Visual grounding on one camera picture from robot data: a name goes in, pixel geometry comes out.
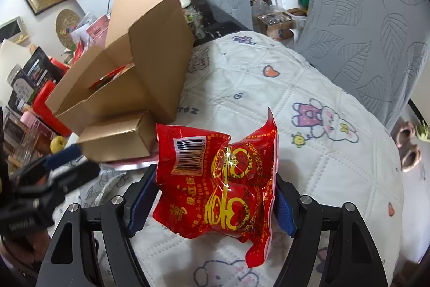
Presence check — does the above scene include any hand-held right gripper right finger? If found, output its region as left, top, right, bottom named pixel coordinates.
left=275, top=173, right=388, bottom=287

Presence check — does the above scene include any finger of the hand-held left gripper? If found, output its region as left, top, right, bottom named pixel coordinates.
left=42, top=143, right=83, bottom=170
left=50, top=161, right=101, bottom=193

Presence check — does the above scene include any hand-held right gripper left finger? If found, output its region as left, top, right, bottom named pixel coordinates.
left=35, top=164, right=158, bottom=287

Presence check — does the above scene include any gold paper box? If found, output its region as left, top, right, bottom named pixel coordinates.
left=78, top=110, right=158, bottom=162

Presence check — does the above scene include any large red snack packet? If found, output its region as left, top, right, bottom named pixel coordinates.
left=152, top=107, right=280, bottom=268

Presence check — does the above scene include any brown cardboard box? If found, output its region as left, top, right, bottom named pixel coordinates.
left=45, top=0, right=196, bottom=136

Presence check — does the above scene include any person's left hand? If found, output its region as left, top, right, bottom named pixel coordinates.
left=3, top=230, right=48, bottom=274

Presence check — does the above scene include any green apple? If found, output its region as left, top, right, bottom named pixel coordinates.
left=50, top=136, right=65, bottom=154

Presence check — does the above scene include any pink bottle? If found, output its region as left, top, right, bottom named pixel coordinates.
left=20, top=110, right=56, bottom=140

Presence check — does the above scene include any red plastic canister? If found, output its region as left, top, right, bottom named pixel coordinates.
left=32, top=80, right=73, bottom=136

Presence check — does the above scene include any quilted printed tablecloth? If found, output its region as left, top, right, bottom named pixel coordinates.
left=67, top=31, right=404, bottom=287

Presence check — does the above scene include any round woven mat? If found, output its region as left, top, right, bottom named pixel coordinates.
left=55, top=9, right=83, bottom=47

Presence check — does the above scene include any pink paper cup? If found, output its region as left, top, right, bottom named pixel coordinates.
left=85, top=16, right=110, bottom=39

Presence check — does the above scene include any green plush slipper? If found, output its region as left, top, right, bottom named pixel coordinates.
left=417, top=124, right=430, bottom=143

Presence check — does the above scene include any wooden crate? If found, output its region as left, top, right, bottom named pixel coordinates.
left=257, top=12, right=296, bottom=40

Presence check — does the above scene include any wall intercom panel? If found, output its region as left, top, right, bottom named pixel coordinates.
left=0, top=16, right=28, bottom=44

